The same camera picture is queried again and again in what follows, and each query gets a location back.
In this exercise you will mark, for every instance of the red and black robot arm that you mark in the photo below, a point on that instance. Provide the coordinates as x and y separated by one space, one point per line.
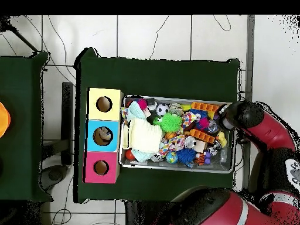
269 131

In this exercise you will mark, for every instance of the wooden box with three holes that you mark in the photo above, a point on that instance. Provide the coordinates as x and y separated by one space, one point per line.
112 110

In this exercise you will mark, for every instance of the shallow clear mesh bin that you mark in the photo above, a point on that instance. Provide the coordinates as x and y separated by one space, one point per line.
178 166

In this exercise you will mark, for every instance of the cream knitted cloth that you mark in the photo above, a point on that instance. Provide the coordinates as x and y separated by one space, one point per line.
145 136

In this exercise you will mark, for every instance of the black and white soccer ball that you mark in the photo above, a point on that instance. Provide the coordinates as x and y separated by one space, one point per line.
162 109

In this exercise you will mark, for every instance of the mint green cloth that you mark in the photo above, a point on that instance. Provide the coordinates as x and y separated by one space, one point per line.
136 110

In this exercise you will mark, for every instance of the green spiky toy with eyes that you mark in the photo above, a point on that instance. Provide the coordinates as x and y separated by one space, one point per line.
171 121

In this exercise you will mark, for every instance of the blue globe ball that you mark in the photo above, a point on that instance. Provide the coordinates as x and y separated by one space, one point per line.
172 157

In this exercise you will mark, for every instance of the dark green table cloth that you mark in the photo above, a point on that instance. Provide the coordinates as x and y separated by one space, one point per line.
164 77

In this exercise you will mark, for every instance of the orange plastic building block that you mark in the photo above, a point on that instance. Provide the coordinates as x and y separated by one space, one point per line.
205 106
202 136

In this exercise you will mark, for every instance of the blue spiky ball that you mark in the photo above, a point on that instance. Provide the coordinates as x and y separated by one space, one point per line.
204 113

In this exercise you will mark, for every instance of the black equipment stand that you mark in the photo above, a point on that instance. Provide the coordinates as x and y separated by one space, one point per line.
67 117

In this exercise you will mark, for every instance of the dark green covered side table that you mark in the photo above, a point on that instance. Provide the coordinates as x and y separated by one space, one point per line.
21 82

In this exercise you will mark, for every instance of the orange round object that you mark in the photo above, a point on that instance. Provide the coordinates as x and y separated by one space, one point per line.
4 119

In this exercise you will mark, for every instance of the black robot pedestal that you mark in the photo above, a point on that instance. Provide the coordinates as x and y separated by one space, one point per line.
145 213

